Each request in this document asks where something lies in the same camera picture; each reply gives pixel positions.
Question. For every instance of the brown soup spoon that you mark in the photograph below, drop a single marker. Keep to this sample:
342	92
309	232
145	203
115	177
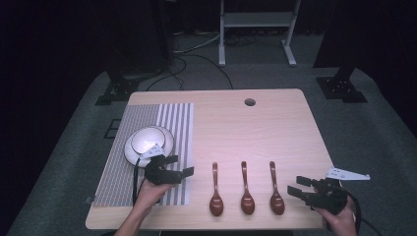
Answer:
247	203
216	205
277	204

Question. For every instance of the person's right hand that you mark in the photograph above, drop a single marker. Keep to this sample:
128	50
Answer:
342	224

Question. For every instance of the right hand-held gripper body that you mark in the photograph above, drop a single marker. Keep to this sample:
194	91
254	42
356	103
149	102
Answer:
327	196

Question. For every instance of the grey striped placemat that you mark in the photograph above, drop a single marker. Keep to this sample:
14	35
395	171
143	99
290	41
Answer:
118	177

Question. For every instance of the white bowl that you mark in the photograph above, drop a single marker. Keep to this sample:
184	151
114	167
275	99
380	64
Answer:
146	141

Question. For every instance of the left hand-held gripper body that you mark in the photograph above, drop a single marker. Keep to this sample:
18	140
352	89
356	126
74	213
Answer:
162	175

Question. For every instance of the black stand with base plate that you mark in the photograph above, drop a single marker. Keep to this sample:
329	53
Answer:
341	87
118	91

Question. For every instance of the white metal stand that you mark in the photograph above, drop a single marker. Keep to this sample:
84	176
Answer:
257	19

